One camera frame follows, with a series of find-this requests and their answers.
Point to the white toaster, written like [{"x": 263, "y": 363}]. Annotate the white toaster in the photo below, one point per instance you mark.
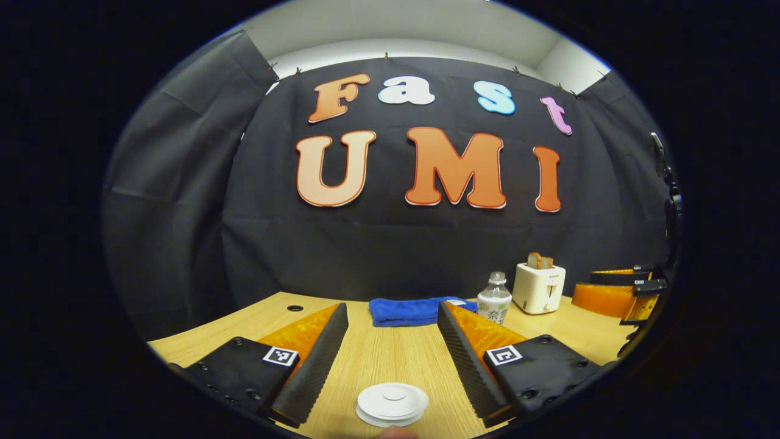
[{"x": 537, "y": 289}]

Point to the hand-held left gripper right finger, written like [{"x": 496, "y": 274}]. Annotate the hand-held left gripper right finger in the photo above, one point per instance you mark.
[{"x": 466, "y": 366}]

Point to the white saucer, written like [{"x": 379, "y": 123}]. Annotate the white saucer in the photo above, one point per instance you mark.
[{"x": 390, "y": 423}]

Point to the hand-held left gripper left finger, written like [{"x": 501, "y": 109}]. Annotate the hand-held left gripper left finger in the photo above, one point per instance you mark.
[{"x": 317, "y": 366}]

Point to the white teacup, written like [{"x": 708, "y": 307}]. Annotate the white teacup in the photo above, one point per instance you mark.
[{"x": 424, "y": 399}]

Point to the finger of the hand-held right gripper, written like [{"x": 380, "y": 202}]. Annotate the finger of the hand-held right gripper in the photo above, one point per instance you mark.
[
  {"x": 621, "y": 275},
  {"x": 603, "y": 299}
]

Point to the white teacup lid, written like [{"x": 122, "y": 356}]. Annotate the white teacup lid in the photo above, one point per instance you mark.
[{"x": 393, "y": 396}]

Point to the toast slice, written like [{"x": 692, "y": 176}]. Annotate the toast slice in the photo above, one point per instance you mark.
[{"x": 540, "y": 261}]

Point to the blue towel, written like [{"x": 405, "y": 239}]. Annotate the blue towel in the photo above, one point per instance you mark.
[{"x": 405, "y": 310}]

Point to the clear water bottle white label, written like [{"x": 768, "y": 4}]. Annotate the clear water bottle white label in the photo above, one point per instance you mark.
[{"x": 493, "y": 302}]

